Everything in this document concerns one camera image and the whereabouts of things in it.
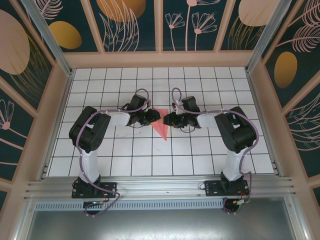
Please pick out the aluminium mounting rail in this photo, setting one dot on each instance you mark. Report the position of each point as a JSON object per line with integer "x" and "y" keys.
{"x": 160, "y": 185}

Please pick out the aluminium corner post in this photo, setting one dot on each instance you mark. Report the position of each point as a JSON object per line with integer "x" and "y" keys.
{"x": 53, "y": 47}
{"x": 262, "y": 42}

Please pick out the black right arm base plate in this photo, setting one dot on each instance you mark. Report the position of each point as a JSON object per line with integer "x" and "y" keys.
{"x": 212, "y": 187}

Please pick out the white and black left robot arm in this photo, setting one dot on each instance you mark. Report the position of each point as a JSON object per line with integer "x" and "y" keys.
{"x": 90, "y": 165}

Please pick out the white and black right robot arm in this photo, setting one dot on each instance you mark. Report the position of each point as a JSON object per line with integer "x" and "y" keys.
{"x": 235, "y": 165}

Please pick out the pink paper sheet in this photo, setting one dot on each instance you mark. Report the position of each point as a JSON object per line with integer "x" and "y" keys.
{"x": 162, "y": 130}

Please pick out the small green circuit board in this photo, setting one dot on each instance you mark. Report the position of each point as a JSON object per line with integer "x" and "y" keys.
{"x": 243, "y": 203}

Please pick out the grey metal sheet panel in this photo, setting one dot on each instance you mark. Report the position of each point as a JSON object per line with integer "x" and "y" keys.
{"x": 160, "y": 225}

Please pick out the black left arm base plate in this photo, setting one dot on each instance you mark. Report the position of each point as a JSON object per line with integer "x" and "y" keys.
{"x": 110, "y": 187}

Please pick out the aluminium side rail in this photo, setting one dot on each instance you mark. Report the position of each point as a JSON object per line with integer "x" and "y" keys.
{"x": 44, "y": 172}
{"x": 276, "y": 170}

